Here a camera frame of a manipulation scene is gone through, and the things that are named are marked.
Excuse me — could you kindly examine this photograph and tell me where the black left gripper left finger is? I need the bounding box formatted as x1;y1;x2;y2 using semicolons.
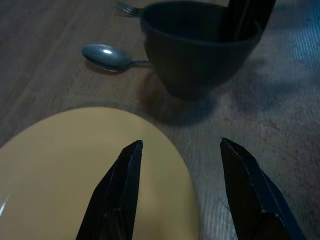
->
74;139;144;240

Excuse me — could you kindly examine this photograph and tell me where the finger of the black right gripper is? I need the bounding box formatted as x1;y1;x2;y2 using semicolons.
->
243;0;277;28
219;0;253;41

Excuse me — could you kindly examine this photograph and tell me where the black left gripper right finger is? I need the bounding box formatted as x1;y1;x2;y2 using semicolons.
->
219;137;309;240

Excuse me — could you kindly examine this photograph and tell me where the black plastic bowl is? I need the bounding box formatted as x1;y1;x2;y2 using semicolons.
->
139;1;263;101

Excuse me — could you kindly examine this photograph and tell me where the yellow plate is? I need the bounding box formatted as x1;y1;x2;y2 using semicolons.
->
0;106;201;240

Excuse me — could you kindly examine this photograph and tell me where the metal fork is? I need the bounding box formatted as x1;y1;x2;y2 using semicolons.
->
113;0;146;19

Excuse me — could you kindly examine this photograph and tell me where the metal spoon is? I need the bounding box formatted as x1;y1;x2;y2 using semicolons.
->
81;43;152;73

